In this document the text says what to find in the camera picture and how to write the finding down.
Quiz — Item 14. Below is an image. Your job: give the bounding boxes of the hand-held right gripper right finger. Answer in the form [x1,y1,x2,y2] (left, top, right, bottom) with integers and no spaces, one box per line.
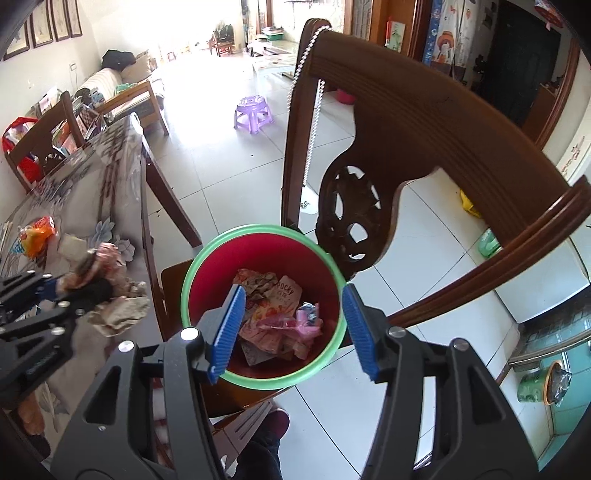
[342,284,541,480]

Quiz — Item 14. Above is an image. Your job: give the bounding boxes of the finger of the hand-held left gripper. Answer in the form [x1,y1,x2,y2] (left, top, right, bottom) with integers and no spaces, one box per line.
[0,271,63,308]
[0,279,114,340]

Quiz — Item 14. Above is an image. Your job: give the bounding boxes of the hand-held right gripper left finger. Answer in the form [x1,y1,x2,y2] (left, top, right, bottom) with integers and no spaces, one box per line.
[48,284,247,480]

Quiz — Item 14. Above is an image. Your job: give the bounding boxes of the beige paper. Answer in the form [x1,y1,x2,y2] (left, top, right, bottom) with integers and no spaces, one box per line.
[85,295,151,337]

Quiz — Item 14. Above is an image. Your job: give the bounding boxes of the pink patterned wrapper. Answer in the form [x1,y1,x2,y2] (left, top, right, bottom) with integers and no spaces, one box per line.
[60,242,151,301]

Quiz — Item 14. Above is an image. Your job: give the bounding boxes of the red bin with green rim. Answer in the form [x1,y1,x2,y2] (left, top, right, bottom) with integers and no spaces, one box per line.
[180,224,348,392]

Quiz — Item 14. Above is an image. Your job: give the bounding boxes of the person's left hand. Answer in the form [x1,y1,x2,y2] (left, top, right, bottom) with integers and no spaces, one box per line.
[18,392,51,437]

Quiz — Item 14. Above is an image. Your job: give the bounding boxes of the red printed snack packet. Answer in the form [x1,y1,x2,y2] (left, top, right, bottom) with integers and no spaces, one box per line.
[240,295,296,365]

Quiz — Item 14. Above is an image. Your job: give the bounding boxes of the orange snack bag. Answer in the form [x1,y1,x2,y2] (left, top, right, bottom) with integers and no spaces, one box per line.
[16,216,57,259]

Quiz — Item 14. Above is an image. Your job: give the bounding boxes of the crumpled brown paper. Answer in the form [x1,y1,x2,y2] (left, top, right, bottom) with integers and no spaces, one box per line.
[233,269,278,301]

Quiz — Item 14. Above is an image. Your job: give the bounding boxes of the pink plastic wrapper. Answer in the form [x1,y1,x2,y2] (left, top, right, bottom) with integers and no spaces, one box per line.
[259,302,324,342]

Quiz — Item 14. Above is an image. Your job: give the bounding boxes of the beige snack box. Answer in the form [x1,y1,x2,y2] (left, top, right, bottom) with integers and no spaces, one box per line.
[272,274,305,319]

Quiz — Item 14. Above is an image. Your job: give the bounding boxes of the red cloth bag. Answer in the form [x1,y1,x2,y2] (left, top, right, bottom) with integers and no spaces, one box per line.
[2,117,42,182]

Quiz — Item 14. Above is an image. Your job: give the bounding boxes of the person's leg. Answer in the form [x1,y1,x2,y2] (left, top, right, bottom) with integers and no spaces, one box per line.
[235,408,291,480]

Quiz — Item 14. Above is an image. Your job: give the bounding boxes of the colourful books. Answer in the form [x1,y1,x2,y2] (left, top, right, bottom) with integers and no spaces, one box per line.
[50,119,85,155]

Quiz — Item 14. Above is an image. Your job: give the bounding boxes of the green plastic container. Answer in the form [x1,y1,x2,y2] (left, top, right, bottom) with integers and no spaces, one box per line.
[478,228,504,258]

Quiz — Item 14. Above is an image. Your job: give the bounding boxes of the yellow plastic bag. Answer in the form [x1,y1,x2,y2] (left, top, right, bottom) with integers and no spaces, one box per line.
[459,189,483,219]

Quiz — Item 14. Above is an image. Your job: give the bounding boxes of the dark wooden dining chair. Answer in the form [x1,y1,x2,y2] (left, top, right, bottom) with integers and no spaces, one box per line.
[4,91,90,195]

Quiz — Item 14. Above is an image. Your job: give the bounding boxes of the green ceramic pot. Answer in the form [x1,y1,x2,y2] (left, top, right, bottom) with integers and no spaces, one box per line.
[517,360,573,407]

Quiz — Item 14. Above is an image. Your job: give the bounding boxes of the white cabinet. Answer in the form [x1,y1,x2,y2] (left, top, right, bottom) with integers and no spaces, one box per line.
[489,129,591,324]

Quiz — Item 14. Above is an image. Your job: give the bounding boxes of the carved wooden chair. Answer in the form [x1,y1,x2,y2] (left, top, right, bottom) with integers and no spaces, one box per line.
[159,18,591,416]

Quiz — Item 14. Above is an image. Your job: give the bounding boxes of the purple plastic stool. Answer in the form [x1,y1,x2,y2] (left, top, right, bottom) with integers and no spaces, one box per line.
[233,95,274,134]

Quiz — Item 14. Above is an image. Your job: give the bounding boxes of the black bag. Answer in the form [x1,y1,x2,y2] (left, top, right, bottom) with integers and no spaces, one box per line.
[102,49,137,71]

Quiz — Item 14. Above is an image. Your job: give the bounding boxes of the low coffee table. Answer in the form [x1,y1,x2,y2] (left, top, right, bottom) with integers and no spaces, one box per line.
[252,39,301,77]

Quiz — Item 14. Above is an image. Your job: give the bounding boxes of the small wooden chair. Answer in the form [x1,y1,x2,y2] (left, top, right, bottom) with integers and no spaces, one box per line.
[210,30,236,57]

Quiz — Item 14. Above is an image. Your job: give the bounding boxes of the colourful picture board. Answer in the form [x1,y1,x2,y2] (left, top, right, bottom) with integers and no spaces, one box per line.
[385,18,407,51]

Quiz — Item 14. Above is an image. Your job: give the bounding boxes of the dark door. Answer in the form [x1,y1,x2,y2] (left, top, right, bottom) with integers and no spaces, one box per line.
[475,0,566,127]

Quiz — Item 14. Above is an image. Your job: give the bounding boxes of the brown wooden cabinet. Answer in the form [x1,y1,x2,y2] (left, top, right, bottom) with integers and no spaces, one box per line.
[344,0,432,49]

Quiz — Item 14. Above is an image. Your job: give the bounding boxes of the red hanging ornament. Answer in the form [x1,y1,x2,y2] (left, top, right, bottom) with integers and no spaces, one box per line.
[533,0,566,28]

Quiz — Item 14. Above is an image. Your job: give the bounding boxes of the white bead chain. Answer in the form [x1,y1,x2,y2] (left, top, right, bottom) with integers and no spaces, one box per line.
[286,25,333,210]

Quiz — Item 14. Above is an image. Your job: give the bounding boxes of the wooden frame sofa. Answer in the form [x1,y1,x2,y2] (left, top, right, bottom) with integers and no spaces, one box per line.
[74,51,169,137]

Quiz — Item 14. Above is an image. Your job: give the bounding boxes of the framed wall picture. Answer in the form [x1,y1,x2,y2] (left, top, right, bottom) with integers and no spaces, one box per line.
[2,21,31,61]
[66,0,83,38]
[30,2,54,48]
[48,0,71,41]

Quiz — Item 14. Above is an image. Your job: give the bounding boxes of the cartoon wall poster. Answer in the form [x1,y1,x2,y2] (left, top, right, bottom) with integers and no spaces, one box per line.
[422,0,468,77]

